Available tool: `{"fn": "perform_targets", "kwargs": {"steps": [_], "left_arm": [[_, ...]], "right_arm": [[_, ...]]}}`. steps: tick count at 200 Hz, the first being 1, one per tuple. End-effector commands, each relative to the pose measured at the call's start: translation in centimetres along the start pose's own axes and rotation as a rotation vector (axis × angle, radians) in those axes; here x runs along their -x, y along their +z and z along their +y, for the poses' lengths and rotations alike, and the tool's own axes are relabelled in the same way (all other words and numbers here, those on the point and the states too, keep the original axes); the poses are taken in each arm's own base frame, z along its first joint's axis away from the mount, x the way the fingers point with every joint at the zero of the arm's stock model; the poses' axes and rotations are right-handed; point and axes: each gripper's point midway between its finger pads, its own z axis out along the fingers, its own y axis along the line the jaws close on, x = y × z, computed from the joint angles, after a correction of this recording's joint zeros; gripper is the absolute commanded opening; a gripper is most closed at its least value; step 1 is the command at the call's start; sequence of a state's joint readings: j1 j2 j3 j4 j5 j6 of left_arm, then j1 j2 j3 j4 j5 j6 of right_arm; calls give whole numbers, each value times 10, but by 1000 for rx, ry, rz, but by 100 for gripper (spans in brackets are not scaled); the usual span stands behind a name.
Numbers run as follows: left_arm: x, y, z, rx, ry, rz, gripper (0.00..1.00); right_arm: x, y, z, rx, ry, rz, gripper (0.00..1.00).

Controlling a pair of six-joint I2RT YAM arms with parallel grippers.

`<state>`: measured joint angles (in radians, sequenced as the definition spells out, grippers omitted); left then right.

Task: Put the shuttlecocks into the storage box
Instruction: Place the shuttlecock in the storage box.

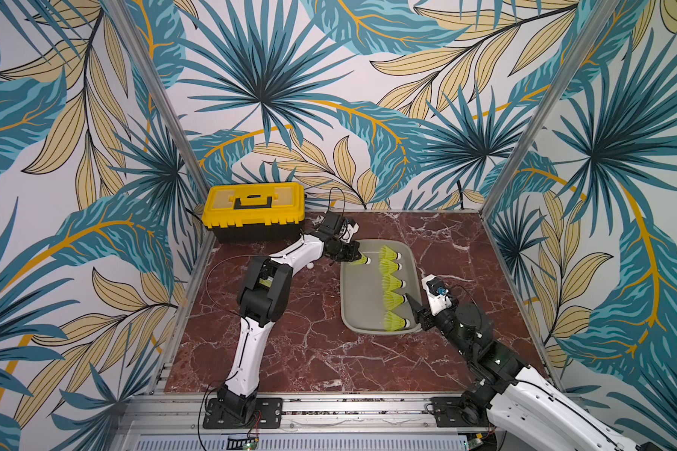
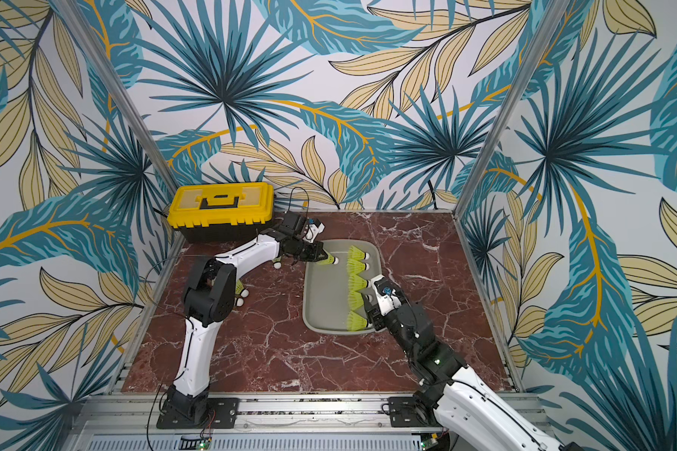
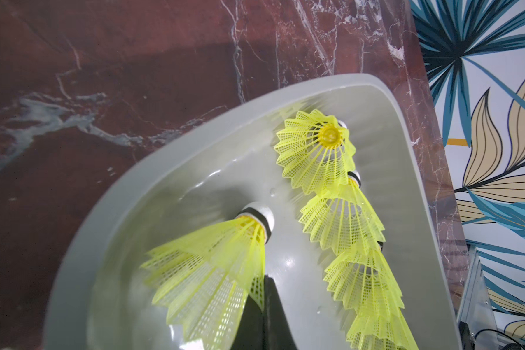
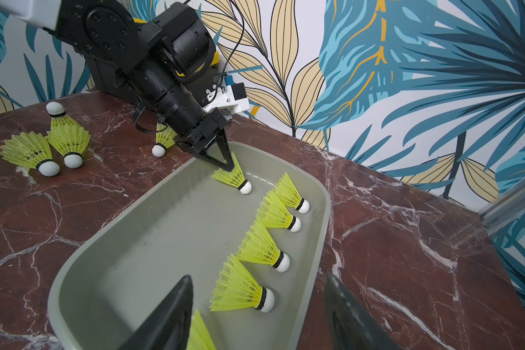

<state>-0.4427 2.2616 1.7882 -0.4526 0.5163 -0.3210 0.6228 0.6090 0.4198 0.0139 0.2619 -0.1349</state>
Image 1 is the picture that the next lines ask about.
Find yellow-green shuttlecock six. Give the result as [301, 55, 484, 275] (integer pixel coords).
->
[383, 291, 406, 311]

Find aluminium front rail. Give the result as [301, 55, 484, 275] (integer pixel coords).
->
[109, 392, 527, 450]

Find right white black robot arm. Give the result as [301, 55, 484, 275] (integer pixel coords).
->
[407, 288, 659, 450]

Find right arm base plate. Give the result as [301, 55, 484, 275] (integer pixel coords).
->
[427, 397, 490, 428]

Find yellow black toolbox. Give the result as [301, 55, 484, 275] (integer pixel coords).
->
[201, 182, 305, 244]

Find yellow-green shuttlecock two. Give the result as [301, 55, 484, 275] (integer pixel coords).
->
[379, 245, 402, 261]

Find yellow-green shuttlecock four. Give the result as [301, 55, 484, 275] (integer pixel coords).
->
[383, 311, 411, 333]

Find aluminium frame post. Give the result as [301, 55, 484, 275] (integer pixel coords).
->
[481, 0, 620, 222]
[105, 0, 209, 201]

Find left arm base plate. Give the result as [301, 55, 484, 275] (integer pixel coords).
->
[201, 398, 283, 430]

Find right aluminium frame post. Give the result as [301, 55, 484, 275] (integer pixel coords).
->
[481, 0, 620, 222]

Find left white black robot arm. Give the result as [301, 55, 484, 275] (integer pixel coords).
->
[215, 212, 361, 424]

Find yellow-green shuttlecock three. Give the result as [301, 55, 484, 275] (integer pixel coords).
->
[382, 274, 405, 292]

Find left aluminium frame post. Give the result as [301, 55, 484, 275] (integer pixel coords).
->
[105, 0, 209, 201]

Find grey plastic storage tray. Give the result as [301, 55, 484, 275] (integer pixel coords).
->
[340, 239, 421, 336]

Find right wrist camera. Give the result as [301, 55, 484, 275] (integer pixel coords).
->
[421, 274, 457, 316]

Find yellow-green shuttlecock eight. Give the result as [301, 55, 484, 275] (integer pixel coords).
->
[351, 254, 370, 266]

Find yellow-green shuttlecock one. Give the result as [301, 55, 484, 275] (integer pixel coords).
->
[379, 259, 402, 275]

